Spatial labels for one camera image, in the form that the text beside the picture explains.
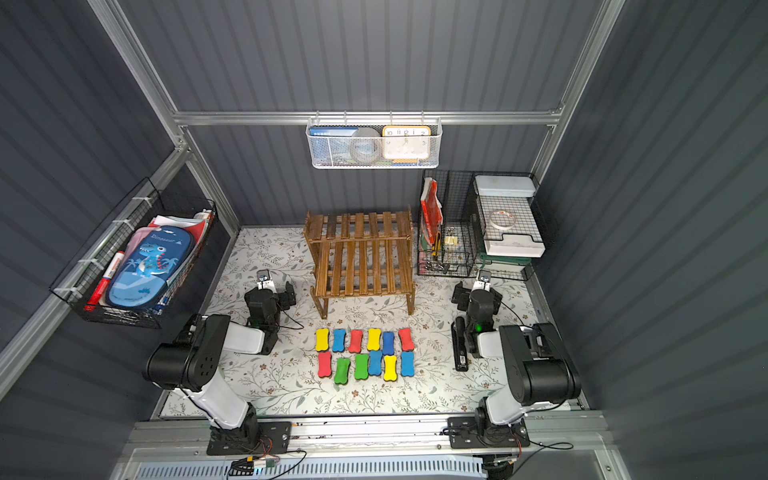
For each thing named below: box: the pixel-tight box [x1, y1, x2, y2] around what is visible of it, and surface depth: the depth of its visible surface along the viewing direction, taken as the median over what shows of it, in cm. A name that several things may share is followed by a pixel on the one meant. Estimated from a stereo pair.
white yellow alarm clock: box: [382, 125, 432, 164], surface depth 90 cm
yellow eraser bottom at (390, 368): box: [383, 355, 398, 381], surface depth 85 cm
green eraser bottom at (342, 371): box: [334, 358, 351, 385], surface depth 86 cm
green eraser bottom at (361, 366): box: [354, 354, 369, 380], surface depth 87 cm
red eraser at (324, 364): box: [318, 351, 332, 378], surface depth 88 cm
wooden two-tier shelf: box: [303, 206, 416, 320], surface depth 88 cm
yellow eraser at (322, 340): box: [315, 328, 330, 352], surface depth 91 cm
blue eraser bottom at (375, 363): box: [368, 350, 383, 376], surface depth 87 cm
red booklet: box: [420, 177, 444, 245], surface depth 110 cm
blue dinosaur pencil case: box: [108, 226, 194, 308], surface depth 66 cm
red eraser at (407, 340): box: [398, 328, 415, 352], surface depth 91 cm
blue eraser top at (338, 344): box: [332, 329, 347, 352], surface depth 92 cm
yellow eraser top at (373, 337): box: [367, 328, 382, 351], surface depth 91 cm
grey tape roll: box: [350, 127, 382, 165], surface depth 89 cm
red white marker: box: [83, 251, 125, 312], surface depth 65 cm
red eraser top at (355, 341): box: [349, 329, 363, 353], surface depth 91 cm
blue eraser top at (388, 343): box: [383, 331, 395, 356], surface depth 91 cm
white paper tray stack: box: [474, 174, 546, 258], surface depth 97 cm
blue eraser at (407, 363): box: [401, 351, 415, 377], surface depth 86 cm
